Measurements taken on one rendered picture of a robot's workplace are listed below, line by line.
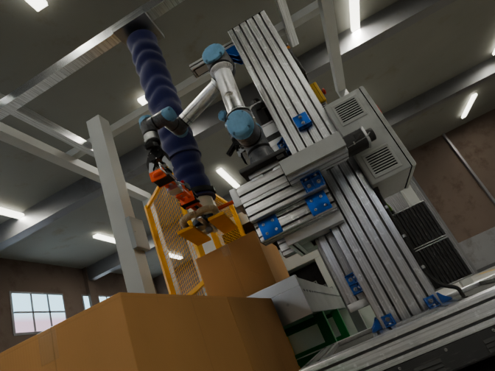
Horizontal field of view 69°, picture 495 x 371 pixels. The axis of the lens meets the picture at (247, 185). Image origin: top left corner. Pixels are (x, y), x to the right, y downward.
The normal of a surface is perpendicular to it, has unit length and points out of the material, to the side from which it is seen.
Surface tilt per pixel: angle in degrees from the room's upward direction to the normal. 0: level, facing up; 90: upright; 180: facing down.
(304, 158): 90
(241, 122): 97
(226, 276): 90
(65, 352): 90
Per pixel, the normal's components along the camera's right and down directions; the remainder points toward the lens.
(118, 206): -0.33, -0.29
